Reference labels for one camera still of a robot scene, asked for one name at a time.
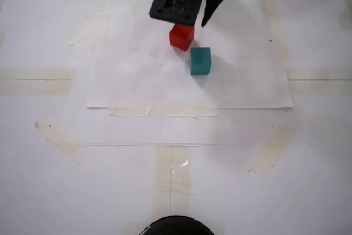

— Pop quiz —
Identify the red cube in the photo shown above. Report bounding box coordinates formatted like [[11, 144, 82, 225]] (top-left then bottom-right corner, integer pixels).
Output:
[[169, 23, 195, 52]]

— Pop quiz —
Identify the teal cube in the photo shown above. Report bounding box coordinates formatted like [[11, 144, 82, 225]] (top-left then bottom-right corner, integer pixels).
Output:
[[190, 47, 212, 76]]

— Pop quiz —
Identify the large white paper sheet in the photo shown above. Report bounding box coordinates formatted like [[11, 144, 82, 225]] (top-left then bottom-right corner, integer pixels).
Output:
[[73, 60, 276, 147]]

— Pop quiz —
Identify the black round stand base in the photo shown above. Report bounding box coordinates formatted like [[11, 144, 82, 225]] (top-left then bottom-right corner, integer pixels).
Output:
[[140, 215, 216, 235]]

